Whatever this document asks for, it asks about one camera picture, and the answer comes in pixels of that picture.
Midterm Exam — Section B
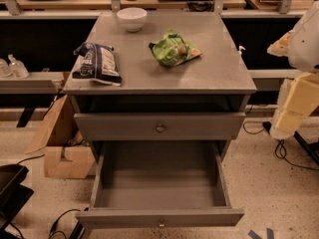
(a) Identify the grey drawer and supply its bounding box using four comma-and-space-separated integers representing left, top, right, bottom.
77, 140, 244, 229
74, 113, 245, 141

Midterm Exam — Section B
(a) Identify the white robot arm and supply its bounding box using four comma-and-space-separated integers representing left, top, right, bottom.
267, 1, 319, 139

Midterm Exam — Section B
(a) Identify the grey drawer cabinet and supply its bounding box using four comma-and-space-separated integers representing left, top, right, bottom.
64, 10, 256, 154

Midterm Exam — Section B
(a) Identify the grey top drawer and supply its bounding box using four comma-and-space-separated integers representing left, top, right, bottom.
74, 113, 245, 141

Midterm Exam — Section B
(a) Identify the black power adapter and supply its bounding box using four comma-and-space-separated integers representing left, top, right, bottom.
262, 121, 271, 132

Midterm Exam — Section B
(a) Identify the black metal stand leg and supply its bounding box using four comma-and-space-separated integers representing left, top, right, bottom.
294, 132, 319, 165

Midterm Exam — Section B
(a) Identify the small white pump bottle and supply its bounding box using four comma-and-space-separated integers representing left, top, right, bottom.
238, 45, 246, 55

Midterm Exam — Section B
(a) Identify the green chip bag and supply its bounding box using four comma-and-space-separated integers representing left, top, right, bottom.
149, 29, 202, 68

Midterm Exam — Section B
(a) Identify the blue tape floor mark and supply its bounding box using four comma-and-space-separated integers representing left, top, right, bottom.
247, 228, 275, 239

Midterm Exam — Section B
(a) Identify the white ceramic bowl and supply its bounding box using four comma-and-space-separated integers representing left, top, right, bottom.
117, 7, 148, 32

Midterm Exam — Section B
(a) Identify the dark blue snack bag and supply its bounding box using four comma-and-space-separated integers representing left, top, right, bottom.
72, 42, 122, 86

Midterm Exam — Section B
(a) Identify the cardboard box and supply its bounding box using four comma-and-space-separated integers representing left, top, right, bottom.
25, 96, 95, 179

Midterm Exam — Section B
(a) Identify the clear sanitizer bottle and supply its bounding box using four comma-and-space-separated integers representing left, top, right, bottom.
8, 54, 29, 79

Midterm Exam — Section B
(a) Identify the black plastic bin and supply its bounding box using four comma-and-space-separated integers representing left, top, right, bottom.
0, 164, 34, 232

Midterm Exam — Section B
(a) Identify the black floor cable right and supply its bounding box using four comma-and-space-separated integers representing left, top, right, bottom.
242, 120, 319, 171

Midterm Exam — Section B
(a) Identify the black floor cable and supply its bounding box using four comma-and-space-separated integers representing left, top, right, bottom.
48, 208, 83, 239
242, 120, 319, 171

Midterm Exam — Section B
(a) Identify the black floor cable left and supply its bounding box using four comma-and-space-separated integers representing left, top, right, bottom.
48, 208, 83, 239

